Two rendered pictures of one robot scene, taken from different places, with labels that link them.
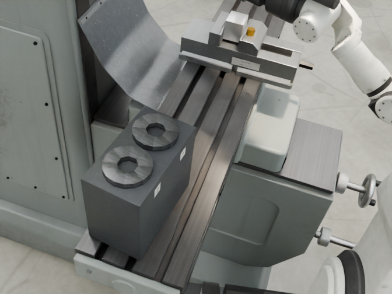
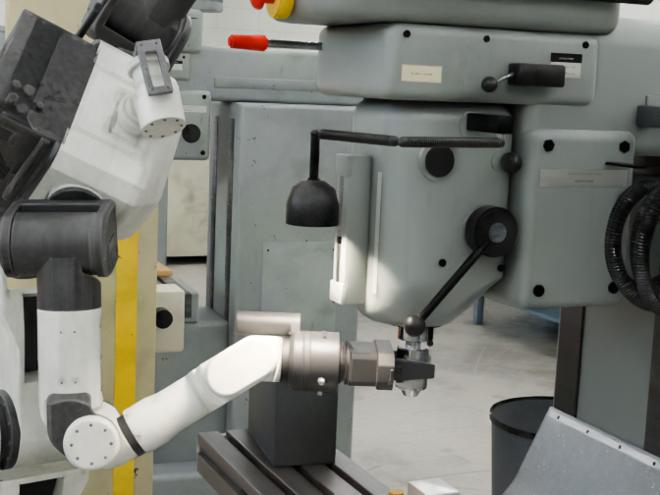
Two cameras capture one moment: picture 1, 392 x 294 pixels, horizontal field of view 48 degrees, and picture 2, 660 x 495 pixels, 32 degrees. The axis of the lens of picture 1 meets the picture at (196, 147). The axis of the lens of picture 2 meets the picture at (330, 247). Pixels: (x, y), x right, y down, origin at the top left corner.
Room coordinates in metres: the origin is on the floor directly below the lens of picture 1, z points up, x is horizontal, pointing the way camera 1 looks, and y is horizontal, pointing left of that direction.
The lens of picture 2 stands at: (2.30, -1.14, 1.65)
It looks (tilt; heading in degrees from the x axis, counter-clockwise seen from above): 8 degrees down; 143
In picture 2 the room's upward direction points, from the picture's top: 2 degrees clockwise
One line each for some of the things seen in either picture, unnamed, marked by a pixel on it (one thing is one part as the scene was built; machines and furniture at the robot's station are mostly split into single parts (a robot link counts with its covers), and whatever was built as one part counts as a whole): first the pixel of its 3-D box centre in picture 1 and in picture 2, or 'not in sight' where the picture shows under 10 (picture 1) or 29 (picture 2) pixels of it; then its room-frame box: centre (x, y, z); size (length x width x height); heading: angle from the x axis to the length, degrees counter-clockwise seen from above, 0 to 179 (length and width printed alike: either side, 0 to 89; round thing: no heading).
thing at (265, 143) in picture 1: (216, 108); not in sight; (1.05, -0.05, 0.80); 0.50 x 0.35 x 0.12; 77
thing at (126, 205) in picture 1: (142, 179); (291, 397); (0.54, 0.10, 1.04); 0.22 x 0.12 x 0.20; 160
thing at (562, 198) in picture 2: not in sight; (534, 209); (1.10, 0.14, 1.47); 0.24 x 0.19 x 0.26; 167
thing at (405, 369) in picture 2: not in sight; (413, 370); (1.08, -0.07, 1.24); 0.06 x 0.02 x 0.03; 55
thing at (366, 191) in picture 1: (356, 187); not in sight; (0.94, -0.53, 0.64); 0.16 x 0.12 x 0.12; 77
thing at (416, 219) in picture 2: not in sight; (423, 210); (1.05, -0.04, 1.47); 0.21 x 0.19 x 0.32; 167
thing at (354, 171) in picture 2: not in sight; (351, 229); (1.03, -0.15, 1.45); 0.04 x 0.04 x 0.21; 77
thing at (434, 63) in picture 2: not in sight; (454, 65); (1.06, -0.01, 1.68); 0.34 x 0.24 x 0.10; 77
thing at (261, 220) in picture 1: (210, 180); not in sight; (1.05, -0.07, 0.45); 0.80 x 0.30 x 0.60; 77
